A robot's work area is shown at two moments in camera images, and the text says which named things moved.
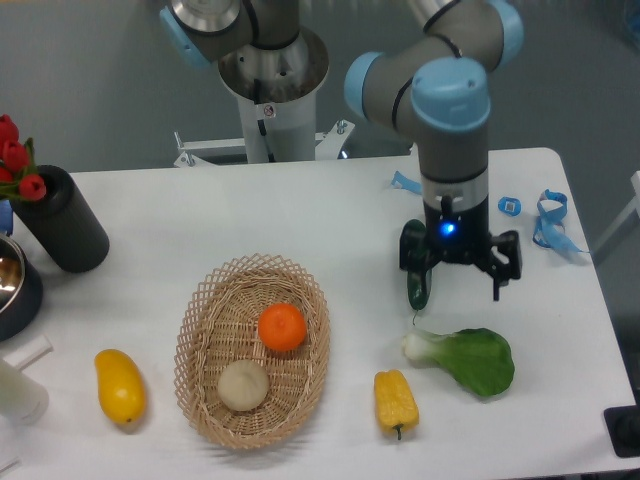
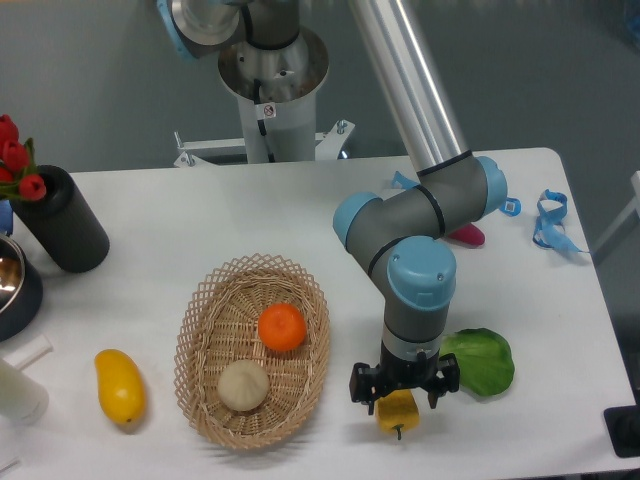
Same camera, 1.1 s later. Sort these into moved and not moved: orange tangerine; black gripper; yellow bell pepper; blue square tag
Moved: black gripper
Not moved: orange tangerine; yellow bell pepper; blue square tag
